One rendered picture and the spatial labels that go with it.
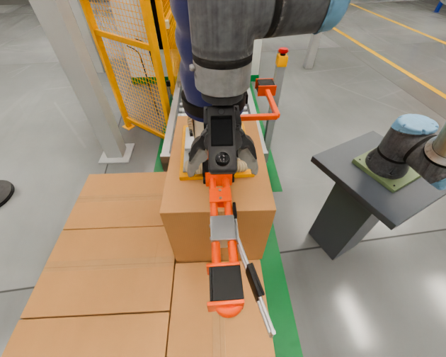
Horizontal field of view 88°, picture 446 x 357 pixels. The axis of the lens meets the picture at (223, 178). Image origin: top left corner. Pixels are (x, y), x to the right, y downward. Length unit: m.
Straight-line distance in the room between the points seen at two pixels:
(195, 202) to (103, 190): 0.83
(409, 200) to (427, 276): 0.92
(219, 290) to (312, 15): 0.48
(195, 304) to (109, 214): 0.67
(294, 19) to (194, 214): 0.62
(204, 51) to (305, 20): 0.14
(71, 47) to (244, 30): 1.84
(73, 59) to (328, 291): 2.38
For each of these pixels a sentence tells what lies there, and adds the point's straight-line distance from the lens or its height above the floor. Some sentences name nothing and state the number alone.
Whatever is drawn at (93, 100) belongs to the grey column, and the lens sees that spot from 2.25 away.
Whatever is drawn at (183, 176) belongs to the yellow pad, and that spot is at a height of 0.96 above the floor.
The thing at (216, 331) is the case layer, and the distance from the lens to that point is 1.06.
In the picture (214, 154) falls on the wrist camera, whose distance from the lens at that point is 0.37.
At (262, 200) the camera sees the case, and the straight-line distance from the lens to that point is 0.82.
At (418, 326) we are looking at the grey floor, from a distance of 1.99.
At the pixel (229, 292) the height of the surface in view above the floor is 1.10.
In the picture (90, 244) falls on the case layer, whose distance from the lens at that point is 1.34.
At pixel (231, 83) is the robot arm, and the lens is 0.36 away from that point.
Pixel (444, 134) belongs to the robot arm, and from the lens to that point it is 1.09.
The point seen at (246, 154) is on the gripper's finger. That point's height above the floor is 1.29.
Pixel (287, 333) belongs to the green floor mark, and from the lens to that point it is 1.65.
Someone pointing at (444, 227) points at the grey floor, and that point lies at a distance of 2.54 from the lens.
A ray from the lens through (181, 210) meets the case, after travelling 0.80.
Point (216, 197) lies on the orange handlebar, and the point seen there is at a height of 1.09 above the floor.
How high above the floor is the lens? 1.59
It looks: 47 degrees down
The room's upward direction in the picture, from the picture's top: straight up
